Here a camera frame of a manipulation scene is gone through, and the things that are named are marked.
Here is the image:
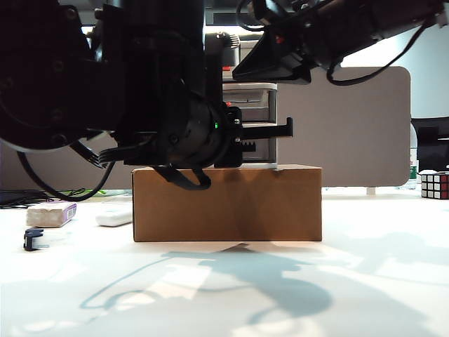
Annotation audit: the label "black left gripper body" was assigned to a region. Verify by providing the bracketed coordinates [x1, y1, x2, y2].
[209, 105, 243, 169]

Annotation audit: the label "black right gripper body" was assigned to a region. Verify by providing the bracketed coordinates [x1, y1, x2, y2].
[276, 6, 343, 77]

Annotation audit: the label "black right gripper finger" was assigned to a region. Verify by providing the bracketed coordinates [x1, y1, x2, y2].
[296, 65, 313, 85]
[232, 29, 306, 82]

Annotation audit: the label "smoky transparent dark drawer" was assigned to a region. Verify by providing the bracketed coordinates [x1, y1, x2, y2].
[241, 122, 274, 161]

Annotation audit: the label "smoky drawer with white interior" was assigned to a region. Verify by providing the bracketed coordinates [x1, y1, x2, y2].
[223, 47, 243, 82]

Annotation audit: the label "long ceiling strip light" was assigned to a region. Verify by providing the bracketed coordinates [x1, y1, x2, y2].
[205, 23, 263, 35]

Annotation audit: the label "brown cardboard box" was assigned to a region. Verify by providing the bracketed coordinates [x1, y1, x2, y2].
[132, 165, 323, 243]

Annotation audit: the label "grey desk partition panel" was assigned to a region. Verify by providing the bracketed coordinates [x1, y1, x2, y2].
[0, 66, 412, 192]

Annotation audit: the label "white oblong plastic case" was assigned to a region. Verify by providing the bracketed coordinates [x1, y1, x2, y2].
[95, 209, 133, 227]

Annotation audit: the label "black office chair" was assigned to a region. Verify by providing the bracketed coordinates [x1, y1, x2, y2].
[410, 117, 449, 175]

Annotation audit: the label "clear bottle with green label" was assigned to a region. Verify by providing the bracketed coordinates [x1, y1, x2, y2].
[408, 125, 420, 187]

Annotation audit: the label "black rubik's cube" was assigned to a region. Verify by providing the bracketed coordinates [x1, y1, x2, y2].
[420, 171, 449, 201]

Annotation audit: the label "white tissue pack purple label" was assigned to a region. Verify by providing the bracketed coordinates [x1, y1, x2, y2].
[26, 202, 78, 230]

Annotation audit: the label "white plastic drawer cabinet frame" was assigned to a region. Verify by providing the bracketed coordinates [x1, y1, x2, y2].
[205, 32, 281, 166]

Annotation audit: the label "smoky drawer with inner rail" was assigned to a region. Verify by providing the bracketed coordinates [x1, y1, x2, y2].
[223, 89, 274, 121]

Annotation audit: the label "black camera cable loop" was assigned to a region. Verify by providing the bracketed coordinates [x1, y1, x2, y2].
[236, 0, 269, 32]

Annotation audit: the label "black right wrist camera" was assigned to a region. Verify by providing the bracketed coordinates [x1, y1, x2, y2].
[246, 0, 281, 22]

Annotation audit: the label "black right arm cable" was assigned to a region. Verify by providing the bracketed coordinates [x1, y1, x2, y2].
[326, 15, 428, 86]

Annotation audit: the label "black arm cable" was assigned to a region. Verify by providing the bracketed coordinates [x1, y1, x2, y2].
[326, 15, 428, 86]
[16, 138, 124, 203]

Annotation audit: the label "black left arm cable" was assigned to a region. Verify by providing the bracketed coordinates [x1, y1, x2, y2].
[16, 138, 124, 203]

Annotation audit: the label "black desk cables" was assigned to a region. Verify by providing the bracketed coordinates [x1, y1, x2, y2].
[0, 188, 87, 211]

